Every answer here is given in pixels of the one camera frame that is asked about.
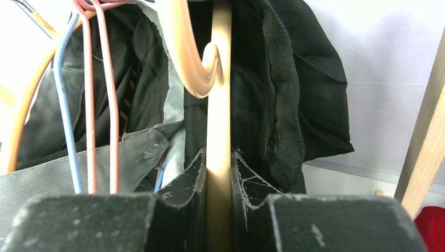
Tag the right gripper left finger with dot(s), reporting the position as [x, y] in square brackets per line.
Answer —
[173, 219]

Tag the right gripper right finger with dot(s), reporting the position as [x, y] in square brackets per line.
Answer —
[265, 219]

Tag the black garment corner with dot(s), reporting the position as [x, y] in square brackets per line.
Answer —
[288, 91]

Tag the wooden hanger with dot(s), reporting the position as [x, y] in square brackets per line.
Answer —
[207, 76]

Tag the wooden clothes rack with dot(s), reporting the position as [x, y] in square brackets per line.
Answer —
[426, 149]

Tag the orange plastic hanger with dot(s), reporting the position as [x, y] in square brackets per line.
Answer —
[10, 146]

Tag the pink wire hanger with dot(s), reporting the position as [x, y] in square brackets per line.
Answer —
[110, 84]

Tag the white skirt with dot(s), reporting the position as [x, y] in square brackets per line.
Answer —
[173, 108]

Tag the grey garment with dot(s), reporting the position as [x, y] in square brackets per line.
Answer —
[140, 69]

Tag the red garment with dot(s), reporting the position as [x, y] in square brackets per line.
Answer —
[430, 223]

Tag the blue wire hanger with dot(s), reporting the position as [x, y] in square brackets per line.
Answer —
[63, 102]

